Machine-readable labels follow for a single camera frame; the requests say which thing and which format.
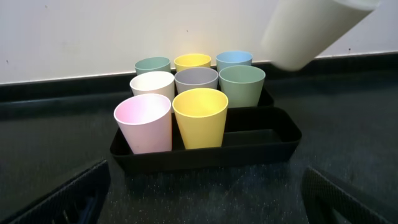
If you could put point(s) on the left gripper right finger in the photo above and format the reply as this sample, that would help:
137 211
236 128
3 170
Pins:
329 205

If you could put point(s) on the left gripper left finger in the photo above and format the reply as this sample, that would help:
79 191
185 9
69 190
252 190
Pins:
62 202

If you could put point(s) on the pale yellow cup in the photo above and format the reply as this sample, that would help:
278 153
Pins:
304 31

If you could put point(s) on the black tray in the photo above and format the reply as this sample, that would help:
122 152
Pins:
258 146

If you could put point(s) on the pink cup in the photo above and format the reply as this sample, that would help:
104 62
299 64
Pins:
146 130

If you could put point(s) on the green cup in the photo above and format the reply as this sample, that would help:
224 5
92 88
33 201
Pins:
242 90
152 64

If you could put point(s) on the white cup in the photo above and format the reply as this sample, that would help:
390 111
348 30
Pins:
152 84

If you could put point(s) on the blue cup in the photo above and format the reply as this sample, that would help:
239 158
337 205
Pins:
233 59

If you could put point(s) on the grey cup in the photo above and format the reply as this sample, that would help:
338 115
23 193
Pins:
196 78

